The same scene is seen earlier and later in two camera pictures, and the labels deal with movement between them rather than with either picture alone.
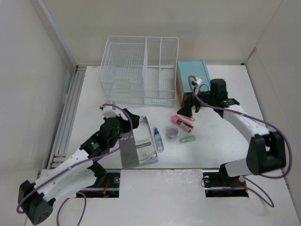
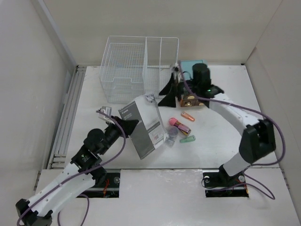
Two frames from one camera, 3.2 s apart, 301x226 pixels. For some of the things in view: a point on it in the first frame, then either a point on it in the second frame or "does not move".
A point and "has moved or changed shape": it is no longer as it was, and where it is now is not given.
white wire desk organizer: x=141 y=70 does not move
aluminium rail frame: x=59 y=149 does not move
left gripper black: x=126 y=124 does not move
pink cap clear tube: x=181 y=122 has moved or changed shape
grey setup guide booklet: x=128 y=153 to x=149 y=132
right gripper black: x=186 y=109 to x=169 y=91
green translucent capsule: x=187 y=139 does not move
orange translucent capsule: x=190 y=118 does not move
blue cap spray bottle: x=159 y=141 to x=170 y=142
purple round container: x=171 y=133 does not move
